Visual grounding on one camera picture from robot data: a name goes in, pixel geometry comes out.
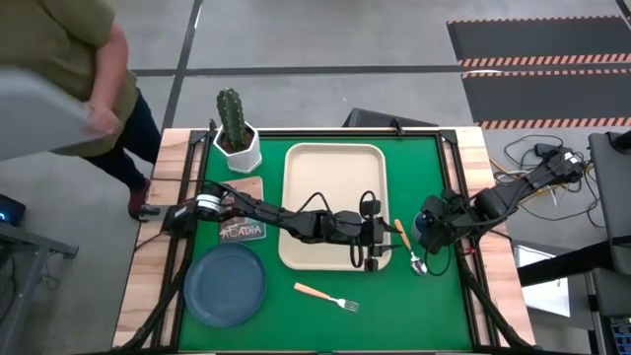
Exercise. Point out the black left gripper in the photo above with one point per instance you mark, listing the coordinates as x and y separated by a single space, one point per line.
372 207

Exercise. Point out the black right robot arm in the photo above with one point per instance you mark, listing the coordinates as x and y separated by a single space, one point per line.
498 202

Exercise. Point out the wooden board with Acadia sticker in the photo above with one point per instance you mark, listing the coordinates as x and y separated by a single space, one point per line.
246 231

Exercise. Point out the blue round plate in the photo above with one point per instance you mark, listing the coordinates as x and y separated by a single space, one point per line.
224 286

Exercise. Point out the black aluminium table frame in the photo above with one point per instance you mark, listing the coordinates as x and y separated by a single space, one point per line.
456 163

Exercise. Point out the black camera mount clip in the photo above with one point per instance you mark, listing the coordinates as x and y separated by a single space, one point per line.
397 127

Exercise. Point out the green table mat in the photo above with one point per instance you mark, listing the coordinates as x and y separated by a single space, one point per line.
394 315

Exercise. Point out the person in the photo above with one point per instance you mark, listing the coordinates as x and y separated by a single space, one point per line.
59 44

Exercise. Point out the black monitor back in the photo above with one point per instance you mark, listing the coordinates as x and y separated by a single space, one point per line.
374 119

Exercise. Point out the beige plastic tray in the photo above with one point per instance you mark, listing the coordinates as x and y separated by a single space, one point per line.
335 182

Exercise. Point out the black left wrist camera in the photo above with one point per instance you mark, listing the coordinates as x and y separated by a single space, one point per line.
373 233

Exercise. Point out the white hexagonal plant pot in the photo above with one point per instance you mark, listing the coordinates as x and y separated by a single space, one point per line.
245 158

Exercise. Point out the black device with blue light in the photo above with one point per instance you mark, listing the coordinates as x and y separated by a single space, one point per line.
11 209

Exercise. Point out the person's hand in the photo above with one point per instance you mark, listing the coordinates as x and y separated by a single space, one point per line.
102 120

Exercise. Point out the control panel with buttons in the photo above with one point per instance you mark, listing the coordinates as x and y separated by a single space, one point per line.
621 337

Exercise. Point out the white panel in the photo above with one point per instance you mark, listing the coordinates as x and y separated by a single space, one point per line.
542 296

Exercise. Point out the blue plastic cup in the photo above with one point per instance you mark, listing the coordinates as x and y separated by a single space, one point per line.
420 225

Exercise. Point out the grey side table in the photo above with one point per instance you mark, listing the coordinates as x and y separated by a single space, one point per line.
29 246

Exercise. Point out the large black striped floor mat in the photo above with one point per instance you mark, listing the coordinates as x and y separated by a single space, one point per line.
537 37

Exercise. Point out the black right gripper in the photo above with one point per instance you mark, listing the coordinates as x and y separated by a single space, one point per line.
443 222

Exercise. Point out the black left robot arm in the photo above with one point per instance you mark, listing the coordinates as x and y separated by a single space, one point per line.
276 214

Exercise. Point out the green cactus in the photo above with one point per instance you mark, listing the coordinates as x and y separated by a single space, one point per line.
231 116

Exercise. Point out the black power adapter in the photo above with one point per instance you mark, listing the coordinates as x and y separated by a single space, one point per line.
543 148

